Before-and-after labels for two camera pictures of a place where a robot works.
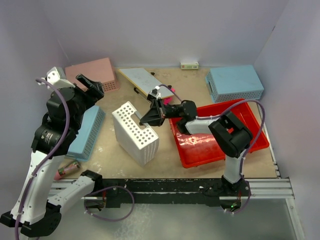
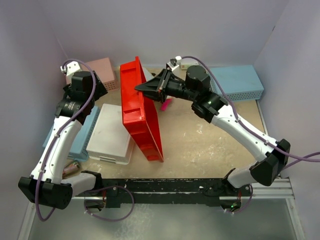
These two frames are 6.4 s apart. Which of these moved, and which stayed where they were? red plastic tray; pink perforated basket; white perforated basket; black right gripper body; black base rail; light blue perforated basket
Moved: red plastic tray; white perforated basket; black right gripper body
Stayed: light blue perforated basket; black base rail; pink perforated basket
